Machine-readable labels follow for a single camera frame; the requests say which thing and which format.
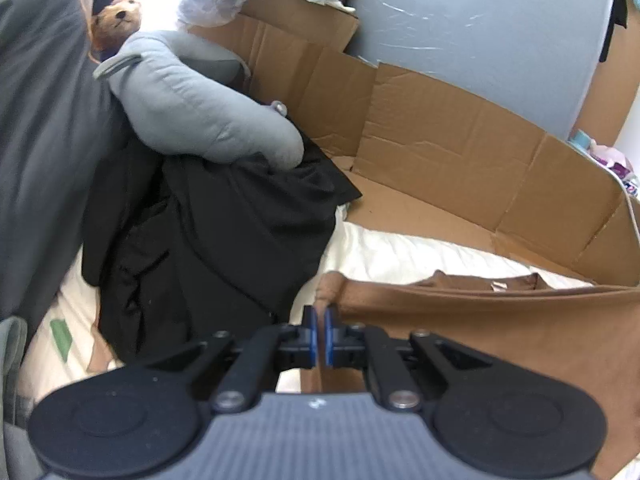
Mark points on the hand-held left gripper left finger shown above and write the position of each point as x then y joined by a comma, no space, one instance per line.
310,330

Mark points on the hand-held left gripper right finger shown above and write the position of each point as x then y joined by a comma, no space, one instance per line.
330,332

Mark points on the brown printed t-shirt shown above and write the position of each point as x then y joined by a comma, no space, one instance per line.
475,320

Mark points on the pile of black clothes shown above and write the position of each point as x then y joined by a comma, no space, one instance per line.
225,235

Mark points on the cream bear-print bed sheet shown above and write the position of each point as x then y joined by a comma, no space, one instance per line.
390,255

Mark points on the flattened cardboard box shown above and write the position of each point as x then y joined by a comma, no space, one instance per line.
450,135

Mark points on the grey elastic-waist pants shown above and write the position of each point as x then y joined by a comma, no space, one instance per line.
12,360

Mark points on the white bottle with teal cap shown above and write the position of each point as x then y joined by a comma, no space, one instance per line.
581,139

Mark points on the pink refill pouch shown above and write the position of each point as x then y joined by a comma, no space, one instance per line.
607,155

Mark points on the purple and white packet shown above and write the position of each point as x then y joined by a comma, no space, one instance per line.
625,179

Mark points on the dark grey pillow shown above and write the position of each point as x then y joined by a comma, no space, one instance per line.
40,135

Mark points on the brown teddy bear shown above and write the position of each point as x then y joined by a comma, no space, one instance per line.
117,15

